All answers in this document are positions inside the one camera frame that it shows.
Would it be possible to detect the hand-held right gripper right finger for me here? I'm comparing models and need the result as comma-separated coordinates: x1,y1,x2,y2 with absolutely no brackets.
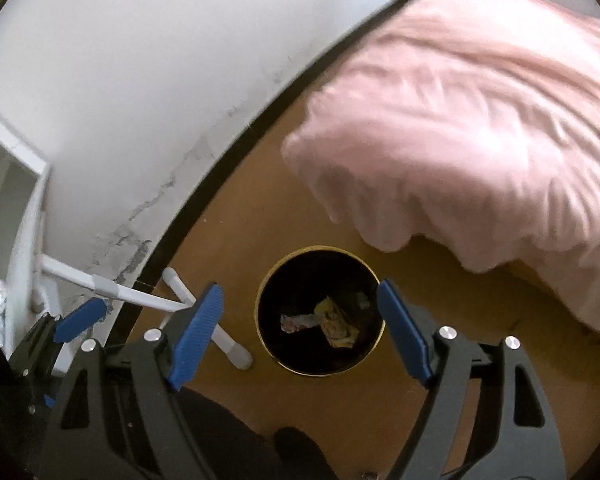
376,279,568,480

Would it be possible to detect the black baseboard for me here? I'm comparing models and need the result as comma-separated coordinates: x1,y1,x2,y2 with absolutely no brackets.
107,0,418,348

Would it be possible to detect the white desk with hutch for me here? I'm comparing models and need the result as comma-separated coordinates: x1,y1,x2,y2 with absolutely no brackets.
0,100,51,356

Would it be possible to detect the pink blanket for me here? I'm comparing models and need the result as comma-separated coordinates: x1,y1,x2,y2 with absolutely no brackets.
281,0,600,336

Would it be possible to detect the crumpled yellow wrapper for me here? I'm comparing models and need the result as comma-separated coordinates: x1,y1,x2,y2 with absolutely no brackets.
314,297,357,350

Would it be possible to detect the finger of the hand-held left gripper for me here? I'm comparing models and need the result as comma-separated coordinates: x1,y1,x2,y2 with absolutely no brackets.
10,297,107,376

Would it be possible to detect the black trash bin gold rim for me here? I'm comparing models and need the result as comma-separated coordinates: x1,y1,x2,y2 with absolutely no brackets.
254,246,387,376

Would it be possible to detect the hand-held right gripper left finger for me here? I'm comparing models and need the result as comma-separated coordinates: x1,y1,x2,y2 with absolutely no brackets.
39,282,225,480

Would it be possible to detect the crumpled white pink paper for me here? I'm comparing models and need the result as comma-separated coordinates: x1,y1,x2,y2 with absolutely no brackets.
280,312,321,333

